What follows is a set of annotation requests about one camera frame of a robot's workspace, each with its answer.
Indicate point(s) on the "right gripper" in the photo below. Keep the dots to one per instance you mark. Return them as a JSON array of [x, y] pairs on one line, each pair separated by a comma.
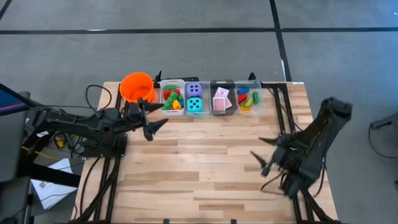
[[280, 152]]

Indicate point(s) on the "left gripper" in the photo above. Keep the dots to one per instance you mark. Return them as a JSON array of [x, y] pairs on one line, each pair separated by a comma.
[[134, 112]]

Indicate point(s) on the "long green stud block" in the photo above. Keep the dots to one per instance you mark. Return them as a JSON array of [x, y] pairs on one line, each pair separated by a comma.
[[171, 100]]

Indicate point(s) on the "yellow single-stud block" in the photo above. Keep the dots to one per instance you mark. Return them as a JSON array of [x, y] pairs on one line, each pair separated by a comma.
[[176, 105]]

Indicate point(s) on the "large red stud block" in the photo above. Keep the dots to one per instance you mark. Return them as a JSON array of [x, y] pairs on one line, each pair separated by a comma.
[[166, 94]]

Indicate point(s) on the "blue stud block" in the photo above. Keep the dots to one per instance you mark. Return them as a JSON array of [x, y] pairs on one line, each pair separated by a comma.
[[181, 103]]

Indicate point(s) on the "green two-stud block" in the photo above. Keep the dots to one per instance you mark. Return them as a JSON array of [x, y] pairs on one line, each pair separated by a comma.
[[169, 87], [180, 97]]

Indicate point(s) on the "teal foam die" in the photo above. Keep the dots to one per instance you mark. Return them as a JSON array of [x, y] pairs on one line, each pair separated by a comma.
[[195, 104]]

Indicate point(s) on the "yellow toy brick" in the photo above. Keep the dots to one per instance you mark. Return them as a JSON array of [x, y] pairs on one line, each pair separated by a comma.
[[245, 109]]

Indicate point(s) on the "purple foam die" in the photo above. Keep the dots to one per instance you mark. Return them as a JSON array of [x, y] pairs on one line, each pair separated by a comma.
[[194, 90]]

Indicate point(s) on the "lime green toy brick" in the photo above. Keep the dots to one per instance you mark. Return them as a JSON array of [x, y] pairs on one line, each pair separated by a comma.
[[248, 102]]

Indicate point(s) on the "dark green toy brick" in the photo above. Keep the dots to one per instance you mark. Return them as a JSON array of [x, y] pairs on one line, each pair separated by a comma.
[[255, 97]]

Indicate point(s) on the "red wedge block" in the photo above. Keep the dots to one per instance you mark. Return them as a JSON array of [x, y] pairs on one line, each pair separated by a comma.
[[242, 98]]

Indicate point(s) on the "blue toy brick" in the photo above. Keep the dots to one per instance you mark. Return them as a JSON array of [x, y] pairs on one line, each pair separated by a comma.
[[243, 91]]

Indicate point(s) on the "red playing card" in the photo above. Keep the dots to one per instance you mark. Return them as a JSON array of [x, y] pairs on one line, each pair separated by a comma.
[[219, 104]]

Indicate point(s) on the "pink white card pack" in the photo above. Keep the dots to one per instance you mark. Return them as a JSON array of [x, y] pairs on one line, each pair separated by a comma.
[[222, 92]]

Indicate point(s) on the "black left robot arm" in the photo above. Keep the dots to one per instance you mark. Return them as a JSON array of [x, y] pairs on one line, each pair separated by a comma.
[[93, 124]]

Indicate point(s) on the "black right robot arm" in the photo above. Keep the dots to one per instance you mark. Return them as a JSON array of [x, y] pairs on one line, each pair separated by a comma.
[[317, 146]]

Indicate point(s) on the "white plastic bin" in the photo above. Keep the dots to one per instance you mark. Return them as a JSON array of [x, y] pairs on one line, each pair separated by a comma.
[[172, 112]]

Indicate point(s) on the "orange pumpkin bucket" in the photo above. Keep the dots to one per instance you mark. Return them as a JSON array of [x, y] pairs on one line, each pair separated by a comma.
[[136, 88]]

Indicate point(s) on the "clear plastic bin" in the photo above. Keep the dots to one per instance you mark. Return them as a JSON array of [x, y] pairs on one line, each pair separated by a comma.
[[261, 107], [206, 99]]

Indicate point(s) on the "dark grey plastic bin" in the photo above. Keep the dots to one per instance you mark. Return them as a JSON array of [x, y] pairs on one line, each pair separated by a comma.
[[222, 84]]

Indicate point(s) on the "yellow plug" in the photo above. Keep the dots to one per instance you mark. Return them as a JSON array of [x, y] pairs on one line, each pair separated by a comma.
[[59, 141]]

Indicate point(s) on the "black side desk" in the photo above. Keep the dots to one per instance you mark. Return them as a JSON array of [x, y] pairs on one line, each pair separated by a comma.
[[53, 175]]

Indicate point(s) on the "black stand leg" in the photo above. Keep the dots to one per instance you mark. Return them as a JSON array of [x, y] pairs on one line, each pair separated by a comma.
[[384, 124]]

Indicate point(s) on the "white paper sheets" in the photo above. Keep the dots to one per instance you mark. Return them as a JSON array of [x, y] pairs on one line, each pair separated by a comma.
[[53, 193]]

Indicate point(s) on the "blue screen monitor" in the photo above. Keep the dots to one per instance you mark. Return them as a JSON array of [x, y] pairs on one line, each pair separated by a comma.
[[12, 104]]

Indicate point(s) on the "black rear mount bracket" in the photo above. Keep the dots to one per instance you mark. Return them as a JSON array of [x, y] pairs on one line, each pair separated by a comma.
[[252, 76], [158, 77]]

